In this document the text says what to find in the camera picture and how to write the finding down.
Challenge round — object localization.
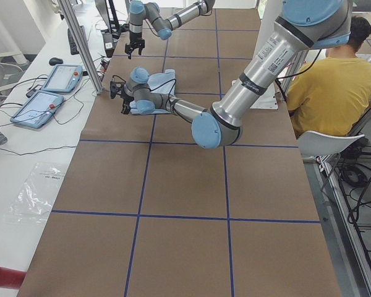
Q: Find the red cylinder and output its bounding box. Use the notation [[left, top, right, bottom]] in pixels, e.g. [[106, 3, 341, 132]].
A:
[[0, 267, 26, 290]]

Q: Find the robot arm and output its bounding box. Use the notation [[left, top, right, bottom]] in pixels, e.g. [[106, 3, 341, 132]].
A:
[[125, 0, 215, 59], [121, 1, 352, 149]]

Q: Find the clear plastic bag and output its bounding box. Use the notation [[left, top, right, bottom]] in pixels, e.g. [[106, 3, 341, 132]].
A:
[[3, 162, 68, 225]]

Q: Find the white chair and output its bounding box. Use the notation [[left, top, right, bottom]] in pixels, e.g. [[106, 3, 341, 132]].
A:
[[297, 131, 364, 160]]

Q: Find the black keyboard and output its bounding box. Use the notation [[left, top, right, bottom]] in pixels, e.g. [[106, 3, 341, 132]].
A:
[[67, 25, 87, 55]]

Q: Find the light blue button-up shirt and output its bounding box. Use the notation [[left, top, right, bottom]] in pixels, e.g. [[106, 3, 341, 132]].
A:
[[130, 69, 176, 115]]

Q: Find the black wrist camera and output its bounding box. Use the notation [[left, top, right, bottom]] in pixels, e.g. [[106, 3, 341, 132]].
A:
[[109, 74, 126, 99]]

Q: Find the blue teach pendant near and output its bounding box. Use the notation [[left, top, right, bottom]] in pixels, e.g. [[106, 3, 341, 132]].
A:
[[10, 90, 64, 129]]

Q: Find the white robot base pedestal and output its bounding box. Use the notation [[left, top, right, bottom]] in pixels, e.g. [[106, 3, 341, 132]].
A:
[[232, 0, 290, 110]]

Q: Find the black computer mouse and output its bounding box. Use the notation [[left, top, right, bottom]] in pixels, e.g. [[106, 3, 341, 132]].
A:
[[49, 57, 64, 66]]

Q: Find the person in yellow shirt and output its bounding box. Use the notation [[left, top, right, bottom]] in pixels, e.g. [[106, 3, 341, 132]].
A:
[[287, 16, 371, 137]]

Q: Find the blue teach pendant far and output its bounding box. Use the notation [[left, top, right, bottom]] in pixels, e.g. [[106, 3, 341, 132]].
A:
[[41, 64, 83, 93]]

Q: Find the aluminium frame post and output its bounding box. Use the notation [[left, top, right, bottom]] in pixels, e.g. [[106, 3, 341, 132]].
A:
[[58, 0, 103, 95]]

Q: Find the blue teach pendant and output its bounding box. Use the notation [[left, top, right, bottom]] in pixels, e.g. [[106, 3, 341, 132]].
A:
[[10, 90, 64, 129], [41, 64, 83, 93]]

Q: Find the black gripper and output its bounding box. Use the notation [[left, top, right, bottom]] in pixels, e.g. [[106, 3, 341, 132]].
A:
[[121, 90, 133, 114], [125, 31, 145, 59]]

